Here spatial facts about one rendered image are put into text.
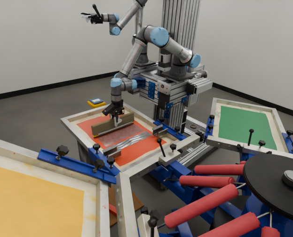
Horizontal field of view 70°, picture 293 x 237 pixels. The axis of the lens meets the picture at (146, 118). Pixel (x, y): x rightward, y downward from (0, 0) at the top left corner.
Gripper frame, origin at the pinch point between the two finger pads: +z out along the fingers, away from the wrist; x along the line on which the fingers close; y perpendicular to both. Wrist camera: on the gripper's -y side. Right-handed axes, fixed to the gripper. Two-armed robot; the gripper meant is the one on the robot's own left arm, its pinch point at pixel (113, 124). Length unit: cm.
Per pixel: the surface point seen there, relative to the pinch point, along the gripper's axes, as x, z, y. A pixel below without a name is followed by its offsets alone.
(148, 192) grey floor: -2, 98, 44
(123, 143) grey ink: -19.0, 4.4, -4.1
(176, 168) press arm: -64, -3, -1
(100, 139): -5.0, 5.4, -14.4
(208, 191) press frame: -84, -1, 1
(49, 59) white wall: 341, 30, 69
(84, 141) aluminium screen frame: -5.2, 2.1, -26.3
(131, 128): -6.5, 4.4, 12.3
